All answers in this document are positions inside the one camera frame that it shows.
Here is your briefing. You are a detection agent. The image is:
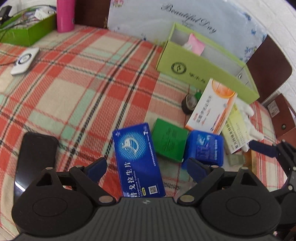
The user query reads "blue medicine box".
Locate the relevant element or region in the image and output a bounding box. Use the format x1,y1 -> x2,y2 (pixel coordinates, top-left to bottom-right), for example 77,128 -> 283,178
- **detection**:
112,123 -> 166,198

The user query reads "white orange medicine box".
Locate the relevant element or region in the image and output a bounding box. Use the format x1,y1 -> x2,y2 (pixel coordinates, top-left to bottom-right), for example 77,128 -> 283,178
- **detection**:
185,78 -> 237,135

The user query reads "gold tan box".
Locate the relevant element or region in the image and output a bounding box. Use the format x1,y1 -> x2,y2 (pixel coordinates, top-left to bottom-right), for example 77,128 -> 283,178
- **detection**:
243,149 -> 258,175

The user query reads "blue tissue pack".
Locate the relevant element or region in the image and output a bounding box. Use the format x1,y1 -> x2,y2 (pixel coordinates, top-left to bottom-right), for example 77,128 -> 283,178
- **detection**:
181,131 -> 224,169

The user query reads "olive green small box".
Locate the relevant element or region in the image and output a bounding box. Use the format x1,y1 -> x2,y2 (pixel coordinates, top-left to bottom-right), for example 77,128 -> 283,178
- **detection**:
228,154 -> 245,166

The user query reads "yellow white medicine box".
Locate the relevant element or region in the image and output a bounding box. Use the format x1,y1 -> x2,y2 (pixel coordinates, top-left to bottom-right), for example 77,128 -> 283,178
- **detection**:
222,104 -> 250,154

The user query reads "green flat box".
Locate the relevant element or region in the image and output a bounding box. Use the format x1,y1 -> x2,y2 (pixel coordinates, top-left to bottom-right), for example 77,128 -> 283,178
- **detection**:
152,118 -> 189,163

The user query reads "black smartphone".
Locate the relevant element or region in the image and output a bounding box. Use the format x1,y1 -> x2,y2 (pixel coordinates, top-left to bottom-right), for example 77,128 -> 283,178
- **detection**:
14,132 -> 59,202

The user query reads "black tape roll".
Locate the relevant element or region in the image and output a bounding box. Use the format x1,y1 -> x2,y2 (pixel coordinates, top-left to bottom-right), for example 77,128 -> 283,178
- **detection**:
181,94 -> 198,115

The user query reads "plaid bed sheet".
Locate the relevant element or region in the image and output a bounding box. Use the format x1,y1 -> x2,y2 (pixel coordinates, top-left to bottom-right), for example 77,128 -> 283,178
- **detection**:
0,24 -> 287,239

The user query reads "lime green storage box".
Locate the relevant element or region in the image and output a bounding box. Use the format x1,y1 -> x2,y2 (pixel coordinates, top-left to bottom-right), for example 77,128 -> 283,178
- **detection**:
156,23 -> 260,104

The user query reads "floral Beautiful Day mattress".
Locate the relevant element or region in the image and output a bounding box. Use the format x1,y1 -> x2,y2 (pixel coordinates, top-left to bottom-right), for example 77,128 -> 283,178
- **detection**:
107,0 -> 267,62

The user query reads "green tray with clutter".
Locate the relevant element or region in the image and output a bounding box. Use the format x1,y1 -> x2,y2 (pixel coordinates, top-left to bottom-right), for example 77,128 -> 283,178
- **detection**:
1,5 -> 57,47

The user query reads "pink thermos bottle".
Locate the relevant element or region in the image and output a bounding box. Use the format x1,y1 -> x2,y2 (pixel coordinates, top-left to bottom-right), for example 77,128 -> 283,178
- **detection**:
57,0 -> 75,33

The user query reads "white wireless charger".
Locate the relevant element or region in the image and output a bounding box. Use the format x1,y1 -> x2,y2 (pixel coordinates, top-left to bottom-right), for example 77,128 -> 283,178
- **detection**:
11,47 -> 40,76

